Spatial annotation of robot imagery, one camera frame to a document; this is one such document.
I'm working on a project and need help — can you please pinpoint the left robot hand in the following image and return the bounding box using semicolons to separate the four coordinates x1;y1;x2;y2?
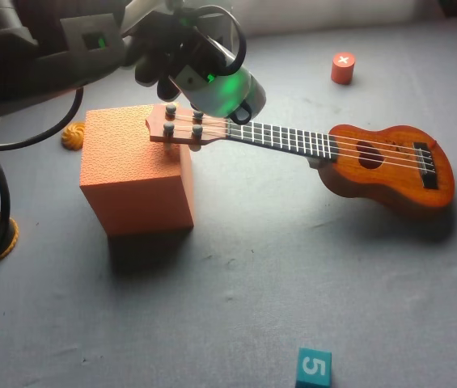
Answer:
133;38;191;103

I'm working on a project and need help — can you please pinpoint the orange toy ukulele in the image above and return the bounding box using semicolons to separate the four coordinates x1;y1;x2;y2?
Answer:
145;103;455;221

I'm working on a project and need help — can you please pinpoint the orange cream swirl toy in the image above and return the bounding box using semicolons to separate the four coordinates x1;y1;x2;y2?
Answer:
61;121;87;152

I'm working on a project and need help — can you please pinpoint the orange textured box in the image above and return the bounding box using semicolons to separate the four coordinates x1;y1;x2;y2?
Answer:
78;103;196;239

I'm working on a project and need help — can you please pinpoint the white backdrop sheet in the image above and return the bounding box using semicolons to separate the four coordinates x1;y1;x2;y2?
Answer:
243;0;457;40

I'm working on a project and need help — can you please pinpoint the red cylinder block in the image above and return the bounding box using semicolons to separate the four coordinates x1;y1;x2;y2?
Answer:
330;52;358;86

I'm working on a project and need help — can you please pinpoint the teal number five block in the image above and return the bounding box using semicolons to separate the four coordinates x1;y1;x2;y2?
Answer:
294;347;333;388

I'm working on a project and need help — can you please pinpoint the thin black cable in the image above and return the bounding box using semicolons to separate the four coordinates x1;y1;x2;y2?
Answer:
177;3;248;78

